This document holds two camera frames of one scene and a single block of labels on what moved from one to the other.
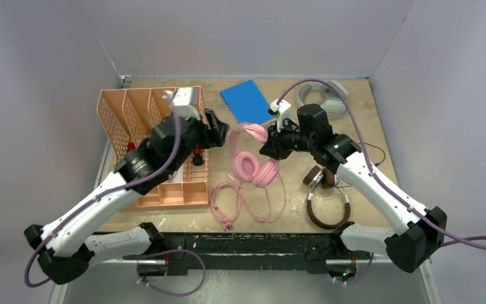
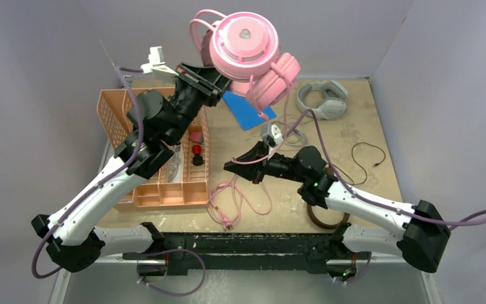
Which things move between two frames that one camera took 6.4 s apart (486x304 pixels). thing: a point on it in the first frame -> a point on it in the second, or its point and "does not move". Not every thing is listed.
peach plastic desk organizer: [126, 116] does not move
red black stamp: [198, 159] does not move
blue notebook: [247, 102] does not move
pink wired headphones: [252, 161] -> [243, 48]
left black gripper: [213, 137] -> [202, 80]
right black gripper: [275, 147] -> [255, 170]
